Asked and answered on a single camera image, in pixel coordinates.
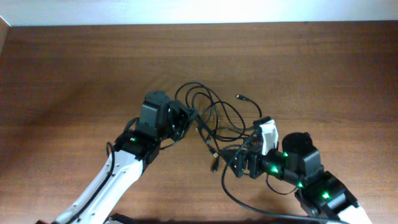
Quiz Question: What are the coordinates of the thick black cable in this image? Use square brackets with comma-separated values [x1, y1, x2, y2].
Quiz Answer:
[174, 82, 264, 147]

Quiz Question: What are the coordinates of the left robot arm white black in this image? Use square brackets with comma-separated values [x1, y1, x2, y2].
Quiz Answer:
[53, 91, 198, 224]

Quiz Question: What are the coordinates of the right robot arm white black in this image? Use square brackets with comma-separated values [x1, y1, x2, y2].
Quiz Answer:
[220, 133, 371, 223]

